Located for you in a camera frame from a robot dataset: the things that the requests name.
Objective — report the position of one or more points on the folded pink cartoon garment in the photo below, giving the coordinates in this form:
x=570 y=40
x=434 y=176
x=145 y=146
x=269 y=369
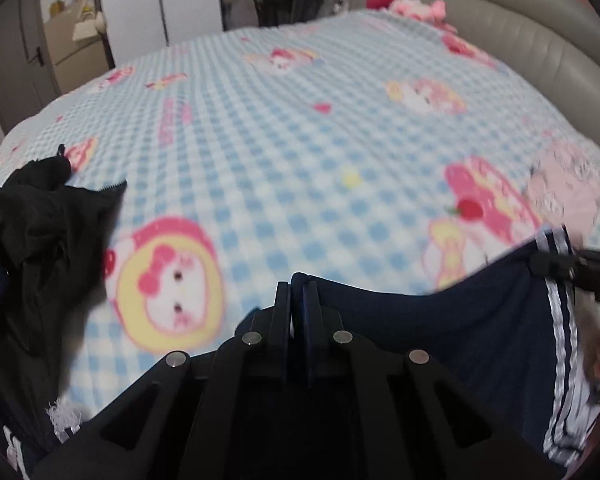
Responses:
x=564 y=187

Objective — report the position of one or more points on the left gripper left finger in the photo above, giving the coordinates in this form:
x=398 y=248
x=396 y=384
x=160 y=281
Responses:
x=188 y=417

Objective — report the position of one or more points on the black garment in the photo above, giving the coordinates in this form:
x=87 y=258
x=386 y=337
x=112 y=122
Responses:
x=53 y=239

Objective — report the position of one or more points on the beige cardboard boxes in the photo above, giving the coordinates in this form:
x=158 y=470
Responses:
x=75 y=33

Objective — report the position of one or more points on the blue checkered cartoon blanket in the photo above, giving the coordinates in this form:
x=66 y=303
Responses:
x=371 y=150

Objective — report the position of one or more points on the navy striped shorts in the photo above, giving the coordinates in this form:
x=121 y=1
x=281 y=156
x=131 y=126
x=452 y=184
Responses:
x=511 y=337

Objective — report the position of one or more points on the white wardrobe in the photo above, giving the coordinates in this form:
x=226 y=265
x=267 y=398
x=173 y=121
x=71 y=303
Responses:
x=138 y=27

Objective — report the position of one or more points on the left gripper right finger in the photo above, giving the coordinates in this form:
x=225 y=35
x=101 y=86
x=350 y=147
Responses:
x=383 y=415

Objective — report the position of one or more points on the grey door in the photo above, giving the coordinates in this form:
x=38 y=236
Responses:
x=27 y=79

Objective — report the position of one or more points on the grey padded headboard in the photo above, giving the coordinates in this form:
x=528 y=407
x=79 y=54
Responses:
x=553 y=44

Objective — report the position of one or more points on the pink plush toy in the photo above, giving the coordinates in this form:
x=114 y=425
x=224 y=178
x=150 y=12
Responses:
x=433 y=13

